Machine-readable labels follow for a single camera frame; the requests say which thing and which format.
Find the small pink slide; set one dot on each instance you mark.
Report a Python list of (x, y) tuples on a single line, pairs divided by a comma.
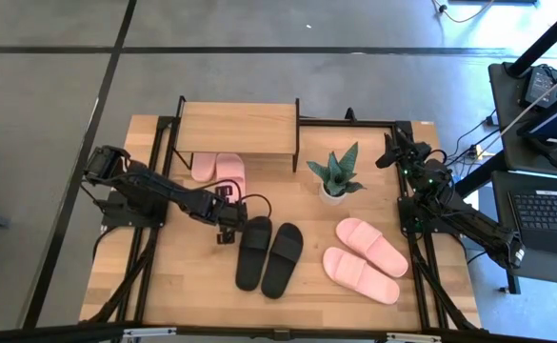
[(230, 169), (204, 167)]

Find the black power adapter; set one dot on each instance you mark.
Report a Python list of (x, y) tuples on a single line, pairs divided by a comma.
[(539, 86)]

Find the slanted black strut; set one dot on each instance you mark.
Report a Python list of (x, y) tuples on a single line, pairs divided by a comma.
[(478, 176)]

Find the black side desk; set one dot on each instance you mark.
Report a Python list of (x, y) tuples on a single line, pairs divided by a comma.
[(499, 95)]

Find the snake plant in white pot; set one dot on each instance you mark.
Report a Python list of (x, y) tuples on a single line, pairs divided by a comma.
[(337, 176)]

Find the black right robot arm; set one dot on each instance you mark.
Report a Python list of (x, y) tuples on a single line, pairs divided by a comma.
[(473, 228)]

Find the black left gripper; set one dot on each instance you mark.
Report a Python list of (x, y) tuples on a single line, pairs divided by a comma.
[(232, 214)]

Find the power strip with plugs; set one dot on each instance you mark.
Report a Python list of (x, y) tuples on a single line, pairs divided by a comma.
[(477, 152)]

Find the black aluminium table frame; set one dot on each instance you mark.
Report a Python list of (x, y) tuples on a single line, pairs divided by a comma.
[(344, 122)]

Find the wooden shelf with black frame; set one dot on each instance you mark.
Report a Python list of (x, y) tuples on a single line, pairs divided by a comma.
[(237, 128)]

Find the black slide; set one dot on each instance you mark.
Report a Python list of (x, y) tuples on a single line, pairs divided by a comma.
[(283, 267), (254, 257)]

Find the large pink slide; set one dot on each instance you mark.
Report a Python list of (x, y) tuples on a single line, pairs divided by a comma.
[(359, 276), (373, 248)]

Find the black laptop keyboard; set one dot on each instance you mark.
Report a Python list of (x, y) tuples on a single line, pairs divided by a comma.
[(544, 214)]

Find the thick black pole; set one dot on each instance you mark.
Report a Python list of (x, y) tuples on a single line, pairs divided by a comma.
[(544, 40)]

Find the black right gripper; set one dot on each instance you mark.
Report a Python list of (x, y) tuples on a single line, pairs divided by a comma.
[(409, 150)]

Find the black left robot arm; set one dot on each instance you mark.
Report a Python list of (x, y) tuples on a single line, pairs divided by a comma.
[(164, 188)]

